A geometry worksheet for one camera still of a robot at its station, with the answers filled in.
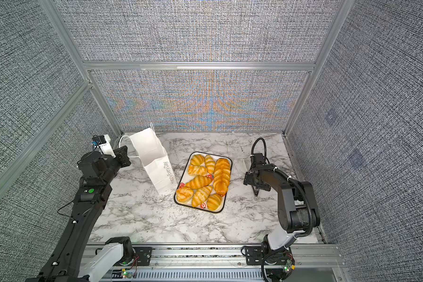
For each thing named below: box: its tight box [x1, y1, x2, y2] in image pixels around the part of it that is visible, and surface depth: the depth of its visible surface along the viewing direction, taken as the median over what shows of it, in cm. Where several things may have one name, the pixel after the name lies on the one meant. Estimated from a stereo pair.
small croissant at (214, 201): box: [206, 193, 223, 211], surface depth 87 cm
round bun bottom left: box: [175, 186, 194, 204], surface depth 89 cm
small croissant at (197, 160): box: [190, 154, 206, 166], surface depth 103 cm
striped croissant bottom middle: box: [191, 185, 213, 208], surface depth 88 cm
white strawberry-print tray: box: [173, 151, 233, 214], surface depth 93 cm
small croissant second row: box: [188, 165, 209, 177], surface depth 99 cm
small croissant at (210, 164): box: [204, 154, 216, 175], surface depth 102 cm
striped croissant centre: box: [185, 175, 214, 190], surface depth 94 cm
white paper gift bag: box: [119, 122, 178, 194], surface depth 85 cm
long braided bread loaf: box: [213, 158, 231, 197], surface depth 97 cm
